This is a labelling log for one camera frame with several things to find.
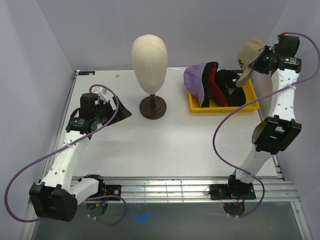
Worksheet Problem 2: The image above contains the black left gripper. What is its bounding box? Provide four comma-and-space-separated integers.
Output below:
93, 95, 131, 127

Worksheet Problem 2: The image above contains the beige baseball cap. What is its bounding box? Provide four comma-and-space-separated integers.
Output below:
236, 38, 265, 88

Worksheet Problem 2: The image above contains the black baseball cap gold logo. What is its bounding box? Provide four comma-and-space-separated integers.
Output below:
215, 69, 246, 107

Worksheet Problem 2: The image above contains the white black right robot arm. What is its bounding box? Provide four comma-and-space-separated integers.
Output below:
225, 34, 302, 199

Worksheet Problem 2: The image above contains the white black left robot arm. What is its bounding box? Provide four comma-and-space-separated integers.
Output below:
29, 93, 132, 222

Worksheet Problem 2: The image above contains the yellow plastic bin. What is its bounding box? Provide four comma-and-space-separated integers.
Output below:
188, 79, 260, 114

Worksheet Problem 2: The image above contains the beige mannequin head on stand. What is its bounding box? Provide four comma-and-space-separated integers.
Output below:
131, 34, 168, 120

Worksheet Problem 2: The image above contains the red and black baseball cap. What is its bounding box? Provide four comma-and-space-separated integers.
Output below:
201, 61, 227, 108

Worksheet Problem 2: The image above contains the purple baseball cap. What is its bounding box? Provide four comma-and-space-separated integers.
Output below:
183, 63, 210, 108

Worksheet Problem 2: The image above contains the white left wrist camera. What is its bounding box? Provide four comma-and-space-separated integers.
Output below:
89, 86, 108, 102

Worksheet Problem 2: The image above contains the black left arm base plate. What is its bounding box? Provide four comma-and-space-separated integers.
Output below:
102, 184, 122, 201

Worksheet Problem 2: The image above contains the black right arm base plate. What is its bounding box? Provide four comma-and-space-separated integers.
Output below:
209, 183, 256, 200

